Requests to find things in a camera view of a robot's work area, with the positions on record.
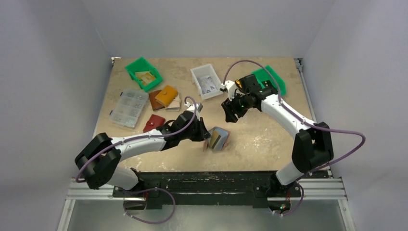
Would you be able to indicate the yellow black screwdriver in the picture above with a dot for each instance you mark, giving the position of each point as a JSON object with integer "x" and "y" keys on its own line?
{"x": 238, "y": 84}

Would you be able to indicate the blue card sleeves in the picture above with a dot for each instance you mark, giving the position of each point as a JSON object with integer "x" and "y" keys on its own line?
{"x": 218, "y": 139}

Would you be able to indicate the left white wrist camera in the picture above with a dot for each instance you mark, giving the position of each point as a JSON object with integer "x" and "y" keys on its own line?
{"x": 194, "y": 107}

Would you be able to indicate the red card holder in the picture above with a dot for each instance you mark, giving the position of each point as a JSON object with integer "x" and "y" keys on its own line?
{"x": 153, "y": 122}

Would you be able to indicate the left green bin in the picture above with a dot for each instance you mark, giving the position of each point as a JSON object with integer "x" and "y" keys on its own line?
{"x": 141, "y": 65}

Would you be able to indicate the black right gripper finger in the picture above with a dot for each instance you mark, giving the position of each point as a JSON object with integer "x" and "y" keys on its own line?
{"x": 238, "y": 112}
{"x": 226, "y": 105}

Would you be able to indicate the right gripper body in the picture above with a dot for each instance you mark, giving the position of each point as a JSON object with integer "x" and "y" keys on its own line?
{"x": 234, "y": 108}

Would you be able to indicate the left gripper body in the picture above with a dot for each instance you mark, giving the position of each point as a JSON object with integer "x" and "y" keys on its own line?
{"x": 195, "y": 133}

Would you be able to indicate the aluminium frame rail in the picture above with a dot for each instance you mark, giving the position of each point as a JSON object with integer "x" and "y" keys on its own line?
{"x": 314, "y": 189}

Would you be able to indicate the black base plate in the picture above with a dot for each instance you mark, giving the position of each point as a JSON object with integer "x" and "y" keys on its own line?
{"x": 208, "y": 188}

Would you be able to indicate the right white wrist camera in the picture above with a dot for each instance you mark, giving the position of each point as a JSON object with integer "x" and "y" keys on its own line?
{"x": 229, "y": 87}

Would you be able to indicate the right green bin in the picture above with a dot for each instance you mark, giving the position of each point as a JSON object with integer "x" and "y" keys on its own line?
{"x": 261, "y": 76}

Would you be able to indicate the black item in bin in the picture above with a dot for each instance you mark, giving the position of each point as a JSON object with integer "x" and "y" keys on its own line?
{"x": 267, "y": 84}

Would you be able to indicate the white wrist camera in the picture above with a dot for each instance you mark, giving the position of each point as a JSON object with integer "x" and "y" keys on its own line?
{"x": 229, "y": 87}
{"x": 194, "y": 107}

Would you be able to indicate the yellow card holder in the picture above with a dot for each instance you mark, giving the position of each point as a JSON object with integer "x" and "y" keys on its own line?
{"x": 166, "y": 96}

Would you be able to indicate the beige card holder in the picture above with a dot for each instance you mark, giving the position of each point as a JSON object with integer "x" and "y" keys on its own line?
{"x": 175, "y": 105}

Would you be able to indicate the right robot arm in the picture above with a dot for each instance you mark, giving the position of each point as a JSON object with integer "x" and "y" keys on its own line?
{"x": 312, "y": 146}

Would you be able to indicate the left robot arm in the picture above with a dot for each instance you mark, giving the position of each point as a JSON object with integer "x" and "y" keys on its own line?
{"x": 98, "y": 162}

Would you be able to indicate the white bin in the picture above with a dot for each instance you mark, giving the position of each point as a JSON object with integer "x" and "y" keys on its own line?
{"x": 206, "y": 70}

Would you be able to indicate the cards in green bin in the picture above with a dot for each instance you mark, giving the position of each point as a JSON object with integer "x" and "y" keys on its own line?
{"x": 145, "y": 77}

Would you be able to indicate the clear compartment organizer box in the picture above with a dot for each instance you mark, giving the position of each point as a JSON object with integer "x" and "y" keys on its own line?
{"x": 129, "y": 107}

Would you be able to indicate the green bin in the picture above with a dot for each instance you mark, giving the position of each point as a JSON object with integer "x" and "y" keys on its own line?
{"x": 141, "y": 65}
{"x": 261, "y": 76}

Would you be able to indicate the cards in white bin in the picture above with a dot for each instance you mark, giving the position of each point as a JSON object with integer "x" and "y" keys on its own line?
{"x": 207, "y": 85}

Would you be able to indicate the pink card holder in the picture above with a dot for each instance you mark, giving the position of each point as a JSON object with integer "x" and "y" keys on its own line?
{"x": 205, "y": 146}

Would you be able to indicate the brown card holder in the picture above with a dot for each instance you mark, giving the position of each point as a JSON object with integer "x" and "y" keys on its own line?
{"x": 154, "y": 104}

